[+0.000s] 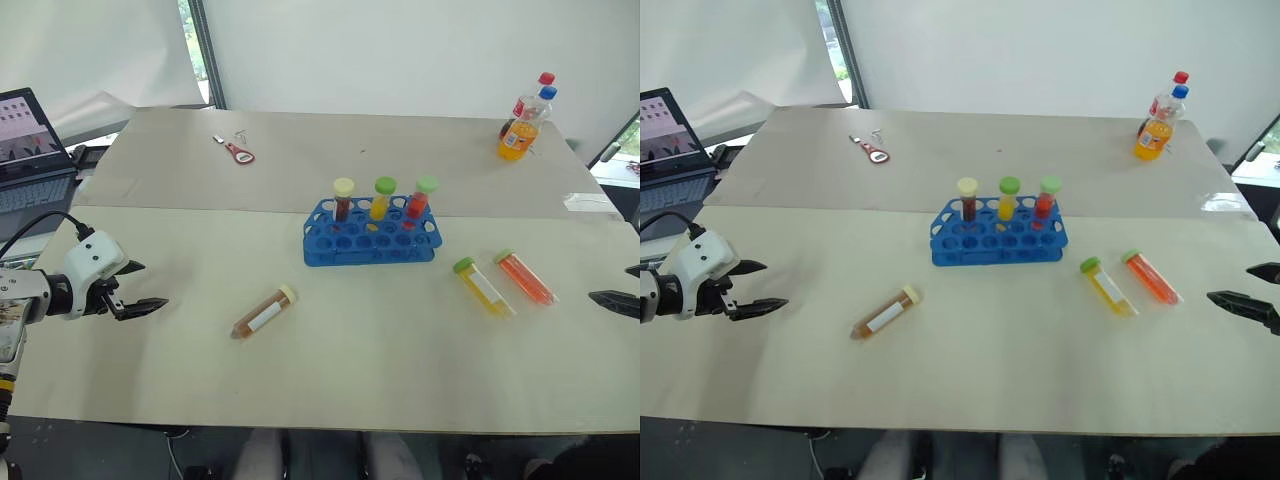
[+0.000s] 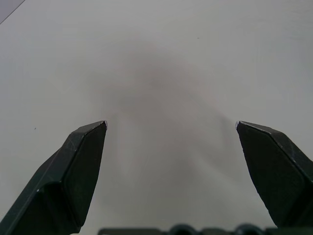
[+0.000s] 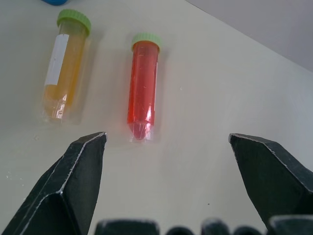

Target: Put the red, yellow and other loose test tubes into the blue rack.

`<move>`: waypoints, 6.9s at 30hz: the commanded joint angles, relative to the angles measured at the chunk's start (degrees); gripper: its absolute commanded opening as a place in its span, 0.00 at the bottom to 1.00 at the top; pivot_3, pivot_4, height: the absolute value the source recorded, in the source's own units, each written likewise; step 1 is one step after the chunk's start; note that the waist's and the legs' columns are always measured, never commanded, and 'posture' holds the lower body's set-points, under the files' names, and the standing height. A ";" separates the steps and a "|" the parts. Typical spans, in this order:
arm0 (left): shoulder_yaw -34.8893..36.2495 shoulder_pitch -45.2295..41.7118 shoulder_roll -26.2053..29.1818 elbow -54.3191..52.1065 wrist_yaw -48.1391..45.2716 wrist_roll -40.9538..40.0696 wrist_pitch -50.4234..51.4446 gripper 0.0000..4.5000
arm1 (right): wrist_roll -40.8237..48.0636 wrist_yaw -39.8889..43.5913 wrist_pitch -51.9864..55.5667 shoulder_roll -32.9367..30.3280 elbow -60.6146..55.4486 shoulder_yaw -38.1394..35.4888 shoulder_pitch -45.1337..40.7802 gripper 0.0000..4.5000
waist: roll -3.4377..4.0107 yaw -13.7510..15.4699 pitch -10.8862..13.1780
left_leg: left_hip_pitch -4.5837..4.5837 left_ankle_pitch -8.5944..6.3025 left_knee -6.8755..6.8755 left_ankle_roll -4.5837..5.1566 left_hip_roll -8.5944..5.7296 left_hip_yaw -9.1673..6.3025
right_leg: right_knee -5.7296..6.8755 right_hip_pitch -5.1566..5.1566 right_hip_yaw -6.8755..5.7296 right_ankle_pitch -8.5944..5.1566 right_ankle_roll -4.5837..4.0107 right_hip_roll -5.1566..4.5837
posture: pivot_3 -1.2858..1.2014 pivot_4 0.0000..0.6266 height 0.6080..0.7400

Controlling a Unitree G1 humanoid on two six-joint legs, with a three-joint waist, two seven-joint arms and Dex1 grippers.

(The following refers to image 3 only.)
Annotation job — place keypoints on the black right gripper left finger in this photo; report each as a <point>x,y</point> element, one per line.
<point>71,186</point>

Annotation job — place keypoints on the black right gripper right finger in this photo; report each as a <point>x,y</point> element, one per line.
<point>271,176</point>

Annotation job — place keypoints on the orange liquid tube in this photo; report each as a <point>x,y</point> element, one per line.
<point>64,71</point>

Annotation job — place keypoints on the red liquid tube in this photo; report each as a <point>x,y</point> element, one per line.
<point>143,90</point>

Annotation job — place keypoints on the blue object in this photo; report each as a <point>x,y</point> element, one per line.
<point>54,2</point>

